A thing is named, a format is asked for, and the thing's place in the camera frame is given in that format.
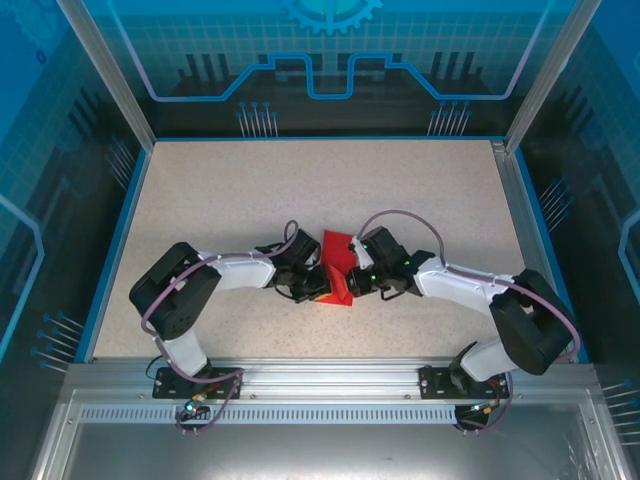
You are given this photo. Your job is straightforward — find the red cloth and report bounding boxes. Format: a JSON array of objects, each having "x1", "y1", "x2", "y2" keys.
[{"x1": 312, "y1": 229, "x2": 357, "y2": 307}]

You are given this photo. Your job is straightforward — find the aluminium front beam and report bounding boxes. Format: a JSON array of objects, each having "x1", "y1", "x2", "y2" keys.
[{"x1": 64, "y1": 357, "x2": 601, "y2": 401}]

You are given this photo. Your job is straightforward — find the brushed metal shelf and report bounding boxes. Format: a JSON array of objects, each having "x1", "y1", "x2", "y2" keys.
[{"x1": 29, "y1": 389, "x2": 621, "y2": 480}]

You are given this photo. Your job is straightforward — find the blue table edge strip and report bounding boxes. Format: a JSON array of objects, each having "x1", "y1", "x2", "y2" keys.
[
  {"x1": 74, "y1": 147, "x2": 154, "y2": 364},
  {"x1": 514, "y1": 149, "x2": 591, "y2": 364}
]

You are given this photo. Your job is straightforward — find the slotted grey cable duct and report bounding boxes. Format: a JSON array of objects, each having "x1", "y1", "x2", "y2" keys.
[{"x1": 78, "y1": 405, "x2": 501, "y2": 426}]

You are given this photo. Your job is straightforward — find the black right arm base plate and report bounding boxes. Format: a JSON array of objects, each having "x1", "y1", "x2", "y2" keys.
[{"x1": 418, "y1": 364, "x2": 511, "y2": 401}]

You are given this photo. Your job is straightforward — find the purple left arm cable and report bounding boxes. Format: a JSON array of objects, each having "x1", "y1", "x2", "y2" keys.
[{"x1": 141, "y1": 219, "x2": 301, "y2": 436}]

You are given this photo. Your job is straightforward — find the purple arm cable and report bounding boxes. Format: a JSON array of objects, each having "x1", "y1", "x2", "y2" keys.
[
  {"x1": 141, "y1": 219, "x2": 301, "y2": 436},
  {"x1": 355, "y1": 209, "x2": 582, "y2": 434}
]

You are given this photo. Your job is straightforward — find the aluminium side rail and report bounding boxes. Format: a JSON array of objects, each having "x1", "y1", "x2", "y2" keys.
[{"x1": 492, "y1": 141, "x2": 574, "y2": 364}]

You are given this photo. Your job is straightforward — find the cable connector with green light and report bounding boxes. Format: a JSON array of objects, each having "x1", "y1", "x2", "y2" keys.
[{"x1": 182, "y1": 392, "x2": 209, "y2": 416}]

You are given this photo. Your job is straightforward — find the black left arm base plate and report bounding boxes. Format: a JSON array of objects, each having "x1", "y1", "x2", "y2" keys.
[{"x1": 152, "y1": 366, "x2": 245, "y2": 401}]

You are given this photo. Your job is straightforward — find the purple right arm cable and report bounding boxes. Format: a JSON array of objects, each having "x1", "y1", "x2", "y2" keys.
[{"x1": 355, "y1": 209, "x2": 582, "y2": 434}]

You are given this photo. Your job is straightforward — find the aluminium frame post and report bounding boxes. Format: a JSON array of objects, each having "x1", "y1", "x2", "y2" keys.
[
  {"x1": 54, "y1": 0, "x2": 156, "y2": 151},
  {"x1": 504, "y1": 0, "x2": 596, "y2": 154}
]

